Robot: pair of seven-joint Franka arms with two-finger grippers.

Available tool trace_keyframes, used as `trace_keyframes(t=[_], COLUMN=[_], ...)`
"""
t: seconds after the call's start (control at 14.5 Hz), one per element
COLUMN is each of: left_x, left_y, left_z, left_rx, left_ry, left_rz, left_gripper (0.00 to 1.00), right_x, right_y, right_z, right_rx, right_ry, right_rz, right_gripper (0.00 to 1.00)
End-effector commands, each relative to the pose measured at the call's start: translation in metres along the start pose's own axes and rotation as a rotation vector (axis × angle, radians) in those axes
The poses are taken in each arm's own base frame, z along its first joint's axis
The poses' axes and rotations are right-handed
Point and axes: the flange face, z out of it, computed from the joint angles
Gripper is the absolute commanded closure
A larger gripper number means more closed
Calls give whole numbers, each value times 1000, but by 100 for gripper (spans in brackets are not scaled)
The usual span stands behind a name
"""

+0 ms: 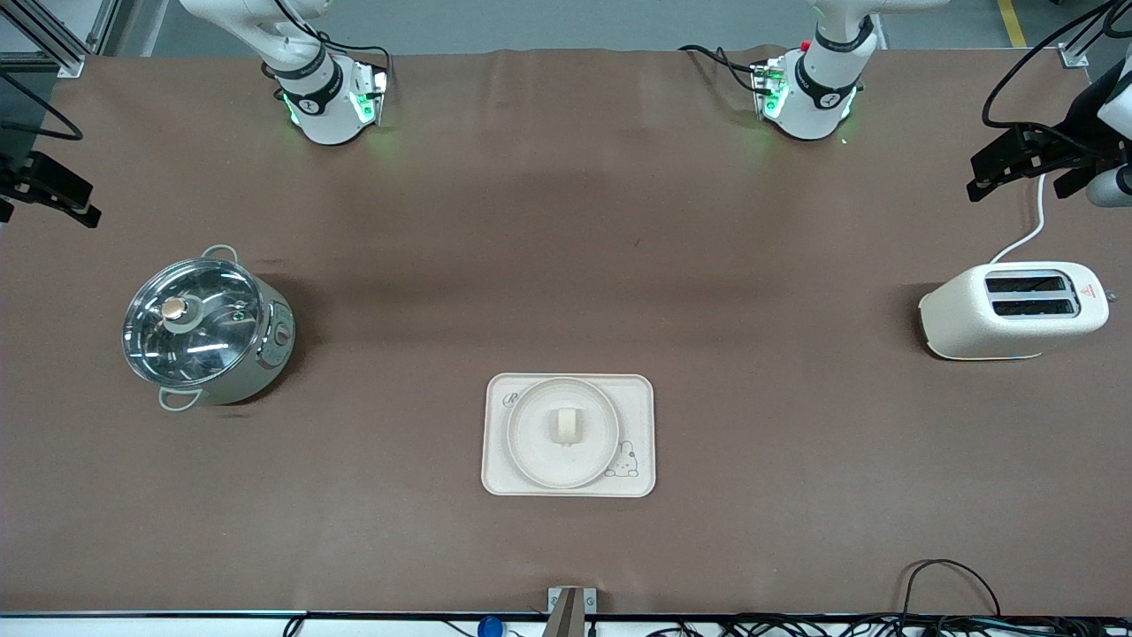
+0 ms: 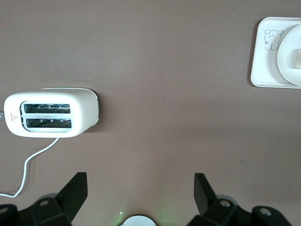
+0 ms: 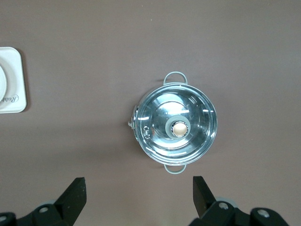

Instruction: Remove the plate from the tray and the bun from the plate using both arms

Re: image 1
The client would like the cream two-slot toaster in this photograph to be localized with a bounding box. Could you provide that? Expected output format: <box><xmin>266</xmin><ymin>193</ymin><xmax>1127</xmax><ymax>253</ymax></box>
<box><xmin>918</xmin><ymin>260</ymin><xmax>1119</xmax><ymax>361</ymax></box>

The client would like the brown table cover mat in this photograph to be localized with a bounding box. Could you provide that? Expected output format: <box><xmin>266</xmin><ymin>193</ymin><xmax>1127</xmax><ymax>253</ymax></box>
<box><xmin>0</xmin><ymin>44</ymin><xmax>1132</xmax><ymax>618</ymax></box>

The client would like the cream round plate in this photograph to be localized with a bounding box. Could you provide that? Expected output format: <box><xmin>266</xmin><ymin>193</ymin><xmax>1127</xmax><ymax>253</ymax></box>
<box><xmin>506</xmin><ymin>377</ymin><xmax>621</xmax><ymax>490</ymax></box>

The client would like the glass pot lid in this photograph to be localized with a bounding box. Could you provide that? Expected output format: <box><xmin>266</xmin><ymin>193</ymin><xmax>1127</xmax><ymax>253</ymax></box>
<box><xmin>122</xmin><ymin>257</ymin><xmax>265</xmax><ymax>388</ymax></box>

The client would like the white toaster power cable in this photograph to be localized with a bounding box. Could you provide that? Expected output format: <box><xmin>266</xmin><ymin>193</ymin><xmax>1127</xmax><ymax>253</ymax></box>
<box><xmin>989</xmin><ymin>173</ymin><xmax>1048</xmax><ymax>265</ymax></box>

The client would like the black cable bundle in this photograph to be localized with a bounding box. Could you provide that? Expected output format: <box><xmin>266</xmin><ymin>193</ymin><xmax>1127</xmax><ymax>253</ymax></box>
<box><xmin>646</xmin><ymin>558</ymin><xmax>1132</xmax><ymax>637</ymax></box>

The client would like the black right arm base cable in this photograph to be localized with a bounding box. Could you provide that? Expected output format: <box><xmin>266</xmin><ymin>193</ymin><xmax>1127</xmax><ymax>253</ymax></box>
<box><xmin>272</xmin><ymin>0</ymin><xmax>395</xmax><ymax>73</ymax></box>

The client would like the aluminium frame profile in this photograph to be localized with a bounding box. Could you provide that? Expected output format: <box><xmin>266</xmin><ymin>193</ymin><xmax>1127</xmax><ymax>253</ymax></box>
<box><xmin>1056</xmin><ymin>0</ymin><xmax>1132</xmax><ymax>69</ymax></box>
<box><xmin>0</xmin><ymin>0</ymin><xmax>122</xmax><ymax>79</ymax></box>

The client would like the black arm base cable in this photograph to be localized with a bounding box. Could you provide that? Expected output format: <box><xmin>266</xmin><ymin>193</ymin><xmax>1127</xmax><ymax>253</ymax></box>
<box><xmin>272</xmin><ymin>0</ymin><xmax>395</xmax><ymax>73</ymax></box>
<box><xmin>678</xmin><ymin>43</ymin><xmax>763</xmax><ymax>95</ymax></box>

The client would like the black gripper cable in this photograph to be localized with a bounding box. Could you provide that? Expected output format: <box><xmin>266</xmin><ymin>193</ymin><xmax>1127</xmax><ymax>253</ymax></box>
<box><xmin>981</xmin><ymin>0</ymin><xmax>1132</xmax><ymax>134</ymax></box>
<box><xmin>0</xmin><ymin>71</ymin><xmax>85</xmax><ymax>143</ymax></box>

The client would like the steel electric cooking pot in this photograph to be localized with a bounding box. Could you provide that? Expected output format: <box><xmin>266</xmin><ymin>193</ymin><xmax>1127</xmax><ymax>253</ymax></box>
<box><xmin>122</xmin><ymin>244</ymin><xmax>297</xmax><ymax>413</ymax></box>

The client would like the black left arm base cable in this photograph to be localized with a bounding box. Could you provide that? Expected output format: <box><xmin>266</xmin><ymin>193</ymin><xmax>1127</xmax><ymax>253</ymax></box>
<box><xmin>678</xmin><ymin>43</ymin><xmax>763</xmax><ymax>95</ymax></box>

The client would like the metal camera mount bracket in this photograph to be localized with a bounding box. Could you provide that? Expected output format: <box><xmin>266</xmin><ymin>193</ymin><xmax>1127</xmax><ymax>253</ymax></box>
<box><xmin>547</xmin><ymin>586</ymin><xmax>597</xmax><ymax>637</ymax></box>

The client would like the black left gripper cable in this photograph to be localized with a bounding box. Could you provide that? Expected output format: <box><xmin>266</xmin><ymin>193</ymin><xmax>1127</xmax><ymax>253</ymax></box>
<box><xmin>981</xmin><ymin>0</ymin><xmax>1132</xmax><ymax>134</ymax></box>

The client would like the cream rabbit print tray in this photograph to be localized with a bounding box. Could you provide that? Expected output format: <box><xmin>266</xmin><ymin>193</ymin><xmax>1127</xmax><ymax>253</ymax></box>
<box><xmin>481</xmin><ymin>372</ymin><xmax>657</xmax><ymax>498</ymax></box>

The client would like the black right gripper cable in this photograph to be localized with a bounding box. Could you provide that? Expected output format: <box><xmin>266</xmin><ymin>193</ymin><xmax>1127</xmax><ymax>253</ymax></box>
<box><xmin>0</xmin><ymin>71</ymin><xmax>85</xmax><ymax>143</ymax></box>

